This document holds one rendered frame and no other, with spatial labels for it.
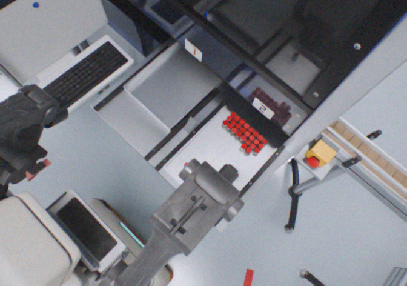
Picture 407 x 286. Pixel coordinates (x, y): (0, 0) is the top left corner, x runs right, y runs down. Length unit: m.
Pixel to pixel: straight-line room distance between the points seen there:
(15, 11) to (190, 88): 0.66
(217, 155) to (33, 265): 0.72
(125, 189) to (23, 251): 1.41
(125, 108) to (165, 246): 0.85
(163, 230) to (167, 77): 0.93
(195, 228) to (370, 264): 1.92
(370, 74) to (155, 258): 0.56
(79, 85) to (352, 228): 1.80
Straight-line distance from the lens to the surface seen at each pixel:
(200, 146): 1.21
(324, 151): 1.14
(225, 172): 0.95
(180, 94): 1.29
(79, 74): 1.46
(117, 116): 1.28
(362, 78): 0.79
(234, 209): 0.50
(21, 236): 0.76
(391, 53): 0.71
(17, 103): 0.77
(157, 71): 1.34
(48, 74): 1.54
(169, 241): 0.49
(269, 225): 2.10
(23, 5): 1.31
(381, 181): 1.32
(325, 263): 2.20
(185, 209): 0.47
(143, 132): 1.24
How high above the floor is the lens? 2.03
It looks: 70 degrees down
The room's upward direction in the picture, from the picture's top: 8 degrees clockwise
